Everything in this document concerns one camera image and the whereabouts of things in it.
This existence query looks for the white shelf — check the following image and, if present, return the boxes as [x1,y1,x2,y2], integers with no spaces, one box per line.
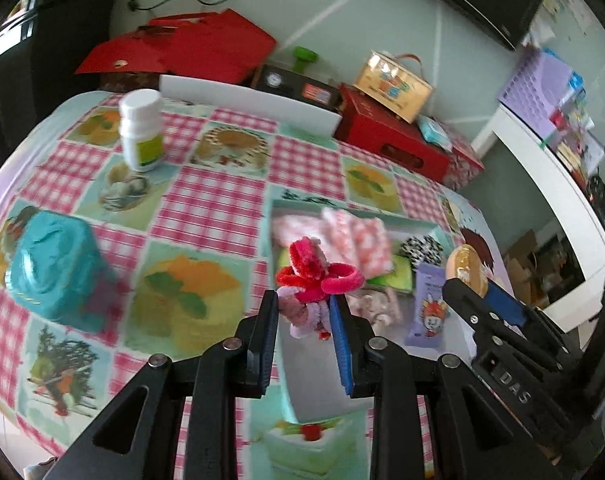
[469,105,605,333]

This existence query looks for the yellow wooden box with handle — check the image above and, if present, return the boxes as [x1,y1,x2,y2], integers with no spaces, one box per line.
[353,50,435,123]

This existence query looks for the red gift box lid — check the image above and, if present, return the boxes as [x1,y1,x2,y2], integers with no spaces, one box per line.
[75,30,173,76]

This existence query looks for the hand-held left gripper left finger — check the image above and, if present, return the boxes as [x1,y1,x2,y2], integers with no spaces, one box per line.
[42,289,280,480]

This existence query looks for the pink zigzag fluffy cloth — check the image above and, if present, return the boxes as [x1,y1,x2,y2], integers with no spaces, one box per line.
[272,208,395,281]

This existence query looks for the black box with gauge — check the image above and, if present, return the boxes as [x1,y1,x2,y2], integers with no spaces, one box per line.
[252,64,343,111]

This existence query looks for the brown floral box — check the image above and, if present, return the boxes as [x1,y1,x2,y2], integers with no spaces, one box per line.
[98,71,160,93]

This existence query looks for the red patterned box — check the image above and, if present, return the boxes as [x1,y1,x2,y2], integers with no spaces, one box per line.
[445,132,485,191]

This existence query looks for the pink checked printed tablecloth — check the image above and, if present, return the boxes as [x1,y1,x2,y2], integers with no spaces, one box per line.
[0,91,508,480]

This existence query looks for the white plastic bottle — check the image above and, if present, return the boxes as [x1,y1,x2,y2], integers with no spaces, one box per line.
[118,88,166,173]

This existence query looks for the red cardboard box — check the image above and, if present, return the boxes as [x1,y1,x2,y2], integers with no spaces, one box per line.
[333,85,453,181]

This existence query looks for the purple printed packet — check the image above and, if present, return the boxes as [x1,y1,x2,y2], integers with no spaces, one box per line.
[403,262,448,348]

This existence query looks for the cardboard boxes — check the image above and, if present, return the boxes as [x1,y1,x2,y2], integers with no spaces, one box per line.
[502,230,583,311]

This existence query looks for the red fluffy hair tie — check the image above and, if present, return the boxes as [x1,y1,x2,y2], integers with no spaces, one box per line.
[275,236,367,341]

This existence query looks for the white tray with teal rim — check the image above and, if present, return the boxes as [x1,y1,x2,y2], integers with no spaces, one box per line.
[267,199,478,426]

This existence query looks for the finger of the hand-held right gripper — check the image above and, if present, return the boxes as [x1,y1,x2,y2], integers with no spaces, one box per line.
[483,280,579,367]
[441,277,509,347]

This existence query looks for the teal plastic container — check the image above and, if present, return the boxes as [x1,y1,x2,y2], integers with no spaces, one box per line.
[8,210,108,333]

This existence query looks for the blue wipes pack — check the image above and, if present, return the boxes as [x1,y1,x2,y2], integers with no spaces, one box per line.
[416,115,453,151]

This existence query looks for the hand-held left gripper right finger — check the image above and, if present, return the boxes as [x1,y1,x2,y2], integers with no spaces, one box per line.
[329,294,563,480]

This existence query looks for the gold round coin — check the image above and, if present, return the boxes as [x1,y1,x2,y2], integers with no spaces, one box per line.
[445,244,495,295]

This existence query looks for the white board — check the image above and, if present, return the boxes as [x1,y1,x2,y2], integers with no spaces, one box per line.
[160,74,343,136]

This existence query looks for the green dumbbell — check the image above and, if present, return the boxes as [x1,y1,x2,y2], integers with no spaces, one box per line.
[292,46,319,71]

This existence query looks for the pale floral scrunchie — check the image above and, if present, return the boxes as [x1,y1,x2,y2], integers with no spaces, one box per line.
[355,290,400,326]

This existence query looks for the purple plastic basket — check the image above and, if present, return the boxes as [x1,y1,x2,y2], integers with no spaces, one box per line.
[497,50,580,136]

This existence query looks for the leopard print scrunchie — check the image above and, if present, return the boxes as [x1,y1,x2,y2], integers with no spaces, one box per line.
[396,234,445,266]

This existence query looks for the red gift bag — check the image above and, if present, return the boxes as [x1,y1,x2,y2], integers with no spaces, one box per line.
[147,8,278,86]

